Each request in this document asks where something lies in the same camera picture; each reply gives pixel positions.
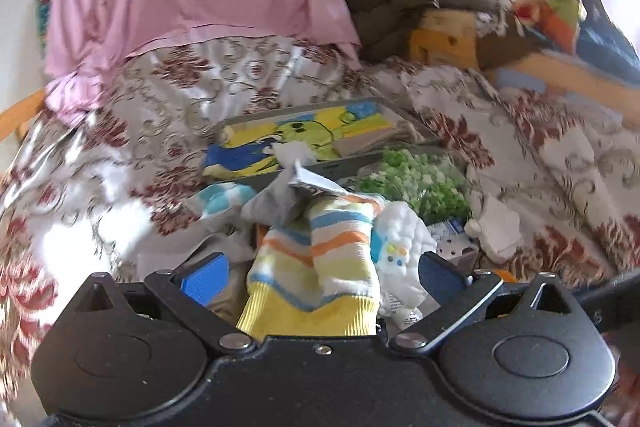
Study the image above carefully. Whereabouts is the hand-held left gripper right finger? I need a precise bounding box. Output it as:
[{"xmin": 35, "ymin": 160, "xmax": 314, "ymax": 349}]
[{"xmin": 390, "ymin": 252, "xmax": 576, "ymax": 353}]

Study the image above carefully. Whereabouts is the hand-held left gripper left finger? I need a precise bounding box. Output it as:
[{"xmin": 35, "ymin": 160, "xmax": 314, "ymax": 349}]
[{"xmin": 75, "ymin": 252, "xmax": 261, "ymax": 353}]

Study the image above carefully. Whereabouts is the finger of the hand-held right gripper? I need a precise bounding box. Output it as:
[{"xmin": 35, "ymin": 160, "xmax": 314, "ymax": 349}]
[{"xmin": 575, "ymin": 270, "xmax": 640, "ymax": 309}]

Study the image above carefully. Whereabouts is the grey sock with paper tag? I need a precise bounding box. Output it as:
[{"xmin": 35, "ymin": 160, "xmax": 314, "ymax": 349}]
[{"xmin": 242, "ymin": 142, "xmax": 351, "ymax": 228}]

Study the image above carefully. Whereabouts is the pastel striped sock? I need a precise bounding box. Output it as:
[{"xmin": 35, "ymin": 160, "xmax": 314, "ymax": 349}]
[{"xmin": 235, "ymin": 192, "xmax": 386, "ymax": 340}]

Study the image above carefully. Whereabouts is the grey storage tray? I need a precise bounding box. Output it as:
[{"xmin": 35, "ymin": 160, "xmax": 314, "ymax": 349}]
[{"xmin": 202, "ymin": 97, "xmax": 451, "ymax": 194}]

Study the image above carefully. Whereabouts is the person's right forearm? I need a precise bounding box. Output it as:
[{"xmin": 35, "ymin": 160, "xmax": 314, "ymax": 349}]
[{"xmin": 602, "ymin": 332, "xmax": 640, "ymax": 427}]

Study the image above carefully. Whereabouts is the light grey cloth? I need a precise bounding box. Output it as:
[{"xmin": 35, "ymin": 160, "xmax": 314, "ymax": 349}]
[{"xmin": 135, "ymin": 227, "xmax": 256, "ymax": 283}]

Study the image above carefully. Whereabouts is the white and blue milk carton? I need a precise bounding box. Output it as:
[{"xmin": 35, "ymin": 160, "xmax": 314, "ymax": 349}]
[{"xmin": 435, "ymin": 217, "xmax": 481, "ymax": 265}]

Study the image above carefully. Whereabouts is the small white cloth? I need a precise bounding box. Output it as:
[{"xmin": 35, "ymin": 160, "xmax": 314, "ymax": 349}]
[{"xmin": 465, "ymin": 197, "xmax": 523, "ymax": 265}]

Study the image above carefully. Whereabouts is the blue and white striped sock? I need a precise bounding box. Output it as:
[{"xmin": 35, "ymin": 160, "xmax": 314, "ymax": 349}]
[{"xmin": 187, "ymin": 182, "xmax": 258, "ymax": 220}]

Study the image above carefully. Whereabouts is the bag of green pieces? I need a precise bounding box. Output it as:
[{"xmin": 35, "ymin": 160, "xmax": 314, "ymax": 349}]
[{"xmin": 357, "ymin": 146, "xmax": 473, "ymax": 225}]

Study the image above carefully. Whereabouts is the blue and yellow cartoon cloth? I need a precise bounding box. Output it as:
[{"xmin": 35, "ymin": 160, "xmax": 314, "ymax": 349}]
[{"xmin": 202, "ymin": 103, "xmax": 396, "ymax": 180}]

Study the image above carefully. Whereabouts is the floral satin blanket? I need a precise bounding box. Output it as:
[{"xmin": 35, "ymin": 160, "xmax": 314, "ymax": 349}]
[{"xmin": 0, "ymin": 34, "xmax": 640, "ymax": 408}]

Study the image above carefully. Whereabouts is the brown printed cloth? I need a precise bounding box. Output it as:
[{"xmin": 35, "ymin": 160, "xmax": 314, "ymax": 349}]
[{"xmin": 475, "ymin": 14, "xmax": 532, "ymax": 68}]

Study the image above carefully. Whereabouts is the colourful patchwork cloth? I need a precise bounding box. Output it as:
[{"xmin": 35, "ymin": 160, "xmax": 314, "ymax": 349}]
[{"xmin": 512, "ymin": 0, "xmax": 640, "ymax": 82}]

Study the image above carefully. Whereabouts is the wooden bed frame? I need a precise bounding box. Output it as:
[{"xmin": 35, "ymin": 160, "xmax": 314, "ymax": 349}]
[{"xmin": 410, "ymin": 9, "xmax": 640, "ymax": 128}]

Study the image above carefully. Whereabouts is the wooden bed rail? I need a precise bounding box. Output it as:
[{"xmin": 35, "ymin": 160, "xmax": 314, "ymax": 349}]
[{"xmin": 0, "ymin": 89, "xmax": 47, "ymax": 142}]

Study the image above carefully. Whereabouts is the teal wall poster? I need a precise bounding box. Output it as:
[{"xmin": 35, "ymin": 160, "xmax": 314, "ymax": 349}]
[{"xmin": 35, "ymin": 0, "xmax": 59, "ymax": 38}]

